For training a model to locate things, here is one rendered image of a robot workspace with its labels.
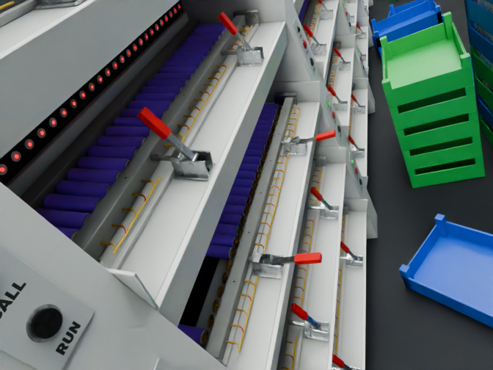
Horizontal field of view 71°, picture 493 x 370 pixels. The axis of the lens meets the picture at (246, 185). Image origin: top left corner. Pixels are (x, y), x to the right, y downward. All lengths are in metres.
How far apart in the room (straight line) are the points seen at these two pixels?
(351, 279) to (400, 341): 0.18
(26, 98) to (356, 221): 0.89
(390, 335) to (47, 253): 0.86
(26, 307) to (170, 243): 0.14
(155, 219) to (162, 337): 0.11
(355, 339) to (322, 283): 0.19
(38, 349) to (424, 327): 0.86
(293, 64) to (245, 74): 0.24
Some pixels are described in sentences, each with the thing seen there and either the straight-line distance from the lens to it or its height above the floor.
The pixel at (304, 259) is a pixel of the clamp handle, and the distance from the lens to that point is 0.46.
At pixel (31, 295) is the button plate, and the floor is 0.79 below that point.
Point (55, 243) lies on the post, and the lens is 0.24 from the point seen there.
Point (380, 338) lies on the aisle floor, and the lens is 0.98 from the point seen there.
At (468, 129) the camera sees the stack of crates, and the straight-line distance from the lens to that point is 1.13.
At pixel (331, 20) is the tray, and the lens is 1.27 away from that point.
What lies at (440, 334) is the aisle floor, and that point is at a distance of 0.97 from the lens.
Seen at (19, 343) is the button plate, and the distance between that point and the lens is 0.23.
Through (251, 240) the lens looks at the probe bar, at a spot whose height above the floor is 0.55.
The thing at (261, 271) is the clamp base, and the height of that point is 0.52.
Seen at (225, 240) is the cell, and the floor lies 0.56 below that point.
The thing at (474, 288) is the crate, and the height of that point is 0.00.
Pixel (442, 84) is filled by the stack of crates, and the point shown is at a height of 0.35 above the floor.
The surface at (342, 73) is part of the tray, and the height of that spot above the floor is 0.33.
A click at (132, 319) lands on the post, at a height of 0.71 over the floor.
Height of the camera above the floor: 0.88
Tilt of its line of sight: 33 degrees down
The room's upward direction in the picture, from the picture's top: 34 degrees counter-clockwise
